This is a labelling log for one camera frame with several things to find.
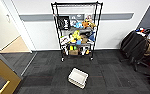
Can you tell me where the pale woven basket white lining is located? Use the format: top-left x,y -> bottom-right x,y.
67,67 -> 89,90

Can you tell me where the small yellow bottle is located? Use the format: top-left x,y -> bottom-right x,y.
69,45 -> 75,51

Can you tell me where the brown cardboard box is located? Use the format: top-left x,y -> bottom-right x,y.
68,48 -> 79,56

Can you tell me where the small blue cup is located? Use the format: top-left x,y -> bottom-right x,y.
76,39 -> 82,46

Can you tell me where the white black yellow toy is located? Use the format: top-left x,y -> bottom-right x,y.
80,46 -> 91,56

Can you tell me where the striped black white pack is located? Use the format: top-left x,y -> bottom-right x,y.
61,44 -> 69,56

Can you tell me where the brown paper package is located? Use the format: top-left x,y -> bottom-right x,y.
80,36 -> 89,44

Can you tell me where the yellow plush toy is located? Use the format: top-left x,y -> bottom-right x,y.
70,30 -> 83,42

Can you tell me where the white printed toy box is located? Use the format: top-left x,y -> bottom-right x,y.
60,35 -> 71,46

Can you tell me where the blue white shark plush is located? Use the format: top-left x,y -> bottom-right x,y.
87,30 -> 96,43

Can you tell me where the blue plush toy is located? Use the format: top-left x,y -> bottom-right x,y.
74,21 -> 84,30

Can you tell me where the orange plush toy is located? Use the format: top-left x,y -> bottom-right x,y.
82,19 -> 93,29

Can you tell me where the black Huel bag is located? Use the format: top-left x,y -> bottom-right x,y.
57,15 -> 71,31

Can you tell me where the grey printed box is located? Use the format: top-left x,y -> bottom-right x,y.
69,13 -> 86,24

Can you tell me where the doll picture box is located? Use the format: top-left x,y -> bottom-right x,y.
85,13 -> 94,22

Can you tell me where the black chair with dark cover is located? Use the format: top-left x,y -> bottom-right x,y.
120,30 -> 149,72

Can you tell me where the colourful clutter pile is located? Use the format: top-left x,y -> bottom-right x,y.
134,27 -> 150,41

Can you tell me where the black wire shelf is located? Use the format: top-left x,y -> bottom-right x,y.
50,1 -> 104,62

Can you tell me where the yellow wooden frame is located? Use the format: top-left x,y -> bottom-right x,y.
0,44 -> 23,94

